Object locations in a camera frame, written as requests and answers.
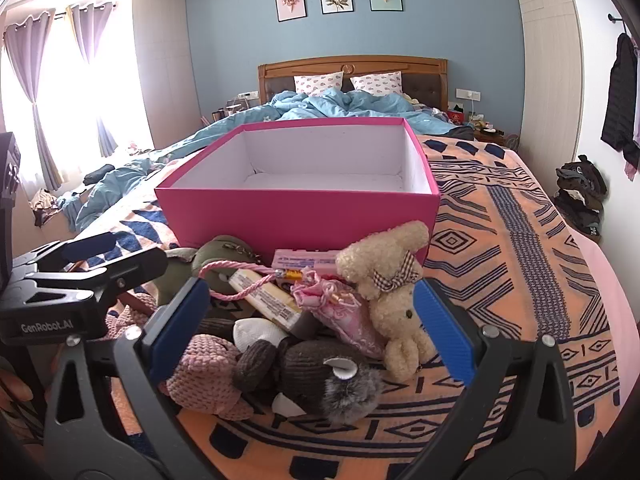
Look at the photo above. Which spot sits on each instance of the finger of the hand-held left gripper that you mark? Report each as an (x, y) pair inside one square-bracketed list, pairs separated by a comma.
[(125, 270), (90, 247)]

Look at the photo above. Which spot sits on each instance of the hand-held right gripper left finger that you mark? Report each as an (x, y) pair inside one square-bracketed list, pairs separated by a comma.
[(180, 330)]

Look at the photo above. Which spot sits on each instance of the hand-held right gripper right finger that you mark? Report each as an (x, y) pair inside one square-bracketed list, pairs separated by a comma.
[(445, 330)]

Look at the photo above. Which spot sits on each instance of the pink knitted rabbit plush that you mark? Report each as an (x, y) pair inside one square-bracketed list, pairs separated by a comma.
[(210, 375)]

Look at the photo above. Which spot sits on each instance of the cream teddy bear plush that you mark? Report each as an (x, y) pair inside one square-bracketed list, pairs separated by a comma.
[(395, 305)]

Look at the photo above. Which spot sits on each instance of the green frog plush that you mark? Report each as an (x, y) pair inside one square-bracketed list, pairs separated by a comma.
[(220, 255)]

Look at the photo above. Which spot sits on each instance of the yellow tissue pack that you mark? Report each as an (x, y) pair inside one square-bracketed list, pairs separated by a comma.
[(265, 300)]

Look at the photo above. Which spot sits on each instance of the pink lace sachet pouch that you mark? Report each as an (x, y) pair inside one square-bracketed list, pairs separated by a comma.
[(340, 320)]

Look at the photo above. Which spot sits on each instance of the grey furry plush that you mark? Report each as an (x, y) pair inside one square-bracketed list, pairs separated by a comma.
[(350, 395)]

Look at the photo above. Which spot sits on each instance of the brown bear plush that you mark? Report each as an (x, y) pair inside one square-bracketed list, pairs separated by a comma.
[(300, 360)]

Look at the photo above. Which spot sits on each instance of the pink floral tissue pack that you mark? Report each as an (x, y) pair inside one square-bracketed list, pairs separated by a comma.
[(305, 261)]

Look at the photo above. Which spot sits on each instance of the pink cardboard box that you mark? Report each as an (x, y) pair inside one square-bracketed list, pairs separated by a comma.
[(300, 215)]

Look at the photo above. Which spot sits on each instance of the person's left hand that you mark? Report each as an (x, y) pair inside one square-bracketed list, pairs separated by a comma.
[(15, 382)]

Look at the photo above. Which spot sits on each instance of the mixed clothes heap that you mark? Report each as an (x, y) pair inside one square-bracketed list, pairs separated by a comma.
[(45, 205)]

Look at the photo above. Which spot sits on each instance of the black clothes on floor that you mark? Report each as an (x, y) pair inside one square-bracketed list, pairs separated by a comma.
[(99, 174)]

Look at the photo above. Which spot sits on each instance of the orange patterned blanket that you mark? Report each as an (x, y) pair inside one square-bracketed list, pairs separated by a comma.
[(525, 260)]

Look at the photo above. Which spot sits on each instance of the pink bed sheet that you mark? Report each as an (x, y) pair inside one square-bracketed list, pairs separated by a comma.
[(605, 280)]

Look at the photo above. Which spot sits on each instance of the purple curtain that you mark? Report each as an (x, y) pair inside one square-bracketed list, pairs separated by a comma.
[(27, 85), (92, 50)]

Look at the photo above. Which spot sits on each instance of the cluttered bedside table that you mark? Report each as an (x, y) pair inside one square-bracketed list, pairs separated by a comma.
[(492, 135), (225, 110)]

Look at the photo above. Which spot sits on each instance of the pile of dark clothes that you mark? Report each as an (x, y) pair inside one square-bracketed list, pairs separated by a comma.
[(580, 195)]

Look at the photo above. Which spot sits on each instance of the dark garment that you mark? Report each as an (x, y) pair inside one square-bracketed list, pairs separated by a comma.
[(452, 132)]

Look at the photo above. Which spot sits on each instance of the red box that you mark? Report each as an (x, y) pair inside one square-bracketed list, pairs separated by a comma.
[(456, 117)]

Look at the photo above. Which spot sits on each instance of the curtain rod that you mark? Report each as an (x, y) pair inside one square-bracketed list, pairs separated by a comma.
[(62, 14)]

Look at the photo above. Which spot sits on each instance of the blue duvet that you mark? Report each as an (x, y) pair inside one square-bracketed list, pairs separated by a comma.
[(310, 105)]

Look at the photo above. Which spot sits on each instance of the purple jacket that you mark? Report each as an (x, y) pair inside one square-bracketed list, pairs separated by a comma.
[(634, 160)]

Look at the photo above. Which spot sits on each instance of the wooden headboard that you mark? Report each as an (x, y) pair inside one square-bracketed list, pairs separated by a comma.
[(280, 67)]

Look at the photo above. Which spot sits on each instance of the white patterned pillow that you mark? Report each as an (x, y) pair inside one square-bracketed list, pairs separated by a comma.
[(320, 84), (377, 82)]

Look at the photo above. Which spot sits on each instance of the black jacket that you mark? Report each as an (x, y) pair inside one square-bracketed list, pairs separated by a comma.
[(620, 100)]

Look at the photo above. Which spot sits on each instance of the white wardrobe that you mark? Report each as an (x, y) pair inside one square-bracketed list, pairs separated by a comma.
[(550, 60)]

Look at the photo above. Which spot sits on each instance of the black coat hook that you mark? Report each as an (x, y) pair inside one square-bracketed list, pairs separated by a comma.
[(616, 19)]

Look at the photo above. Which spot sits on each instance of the white wall socket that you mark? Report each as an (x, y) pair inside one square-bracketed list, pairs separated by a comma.
[(248, 95), (468, 94)]

